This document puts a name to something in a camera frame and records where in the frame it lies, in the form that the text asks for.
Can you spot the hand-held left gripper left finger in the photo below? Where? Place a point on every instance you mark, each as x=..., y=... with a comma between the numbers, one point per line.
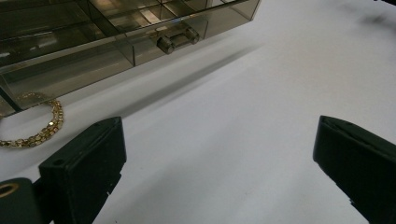
x=84, y=168

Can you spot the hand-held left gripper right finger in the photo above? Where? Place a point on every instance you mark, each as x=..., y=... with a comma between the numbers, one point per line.
x=361, y=165

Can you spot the smoky clear acrylic drawer organizer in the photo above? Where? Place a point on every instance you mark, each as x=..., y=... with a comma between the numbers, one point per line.
x=93, y=37

